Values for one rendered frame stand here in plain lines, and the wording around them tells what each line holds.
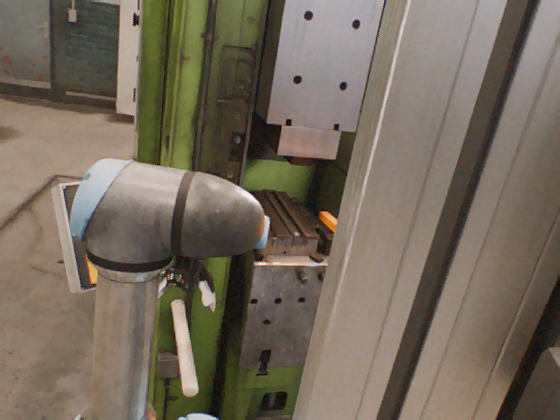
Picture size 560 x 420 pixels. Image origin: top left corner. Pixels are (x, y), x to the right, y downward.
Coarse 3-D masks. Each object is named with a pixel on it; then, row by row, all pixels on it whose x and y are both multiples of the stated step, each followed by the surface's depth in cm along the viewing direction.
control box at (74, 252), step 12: (60, 192) 119; (72, 192) 120; (60, 204) 120; (72, 204) 120; (60, 216) 121; (60, 228) 123; (60, 240) 124; (72, 240) 119; (72, 252) 119; (84, 252) 120; (72, 264) 119; (84, 264) 120; (72, 276) 121; (84, 276) 120; (72, 288) 122; (84, 288) 119
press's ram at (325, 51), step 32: (288, 0) 131; (320, 0) 134; (352, 0) 136; (288, 32) 135; (320, 32) 137; (352, 32) 140; (288, 64) 139; (320, 64) 141; (352, 64) 144; (256, 96) 157; (288, 96) 143; (320, 96) 146; (352, 96) 148; (320, 128) 150; (352, 128) 153
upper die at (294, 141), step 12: (252, 120) 181; (264, 132) 164; (276, 132) 151; (288, 132) 147; (300, 132) 149; (312, 132) 150; (324, 132) 151; (336, 132) 152; (276, 144) 151; (288, 144) 149; (300, 144) 150; (312, 144) 151; (324, 144) 153; (336, 144) 154; (312, 156) 153; (324, 156) 154
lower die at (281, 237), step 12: (252, 192) 196; (264, 192) 197; (276, 192) 198; (264, 204) 186; (288, 204) 190; (276, 216) 177; (300, 216) 180; (276, 228) 167; (288, 228) 166; (300, 228) 168; (312, 228) 172; (276, 240) 162; (288, 240) 164; (300, 240) 165; (312, 240) 166; (264, 252) 163; (276, 252) 164; (288, 252) 166; (300, 252) 167; (312, 252) 168
